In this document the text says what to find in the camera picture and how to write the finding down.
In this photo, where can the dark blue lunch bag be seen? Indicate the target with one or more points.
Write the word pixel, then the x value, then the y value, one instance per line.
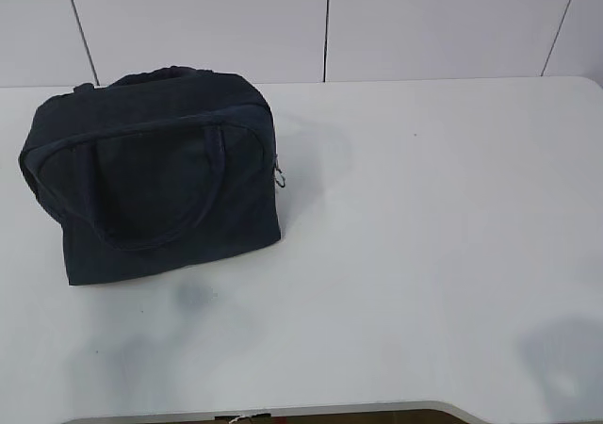
pixel 155 172

